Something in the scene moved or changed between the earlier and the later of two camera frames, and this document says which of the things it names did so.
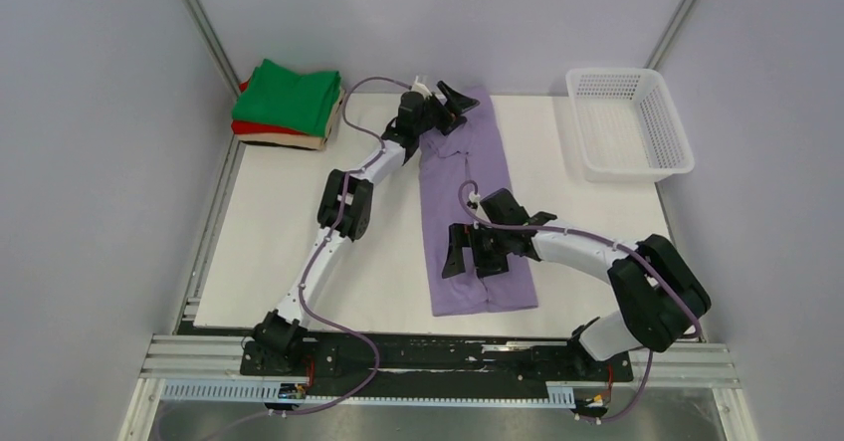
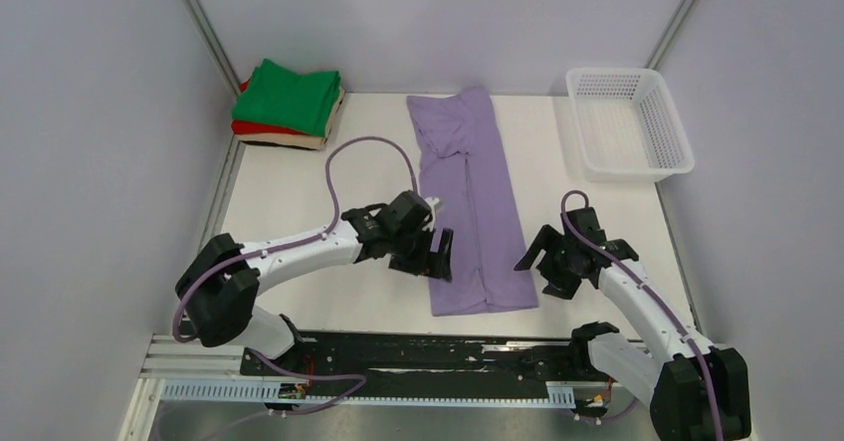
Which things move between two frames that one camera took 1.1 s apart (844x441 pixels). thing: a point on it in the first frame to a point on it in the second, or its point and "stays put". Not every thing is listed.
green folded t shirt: [300, 101] stays put
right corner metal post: [680, 15] stays put
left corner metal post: [195, 11] stays put
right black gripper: [461, 235] to [557, 286]
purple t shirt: [456, 173] stays put
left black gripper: [456, 104] to [440, 262]
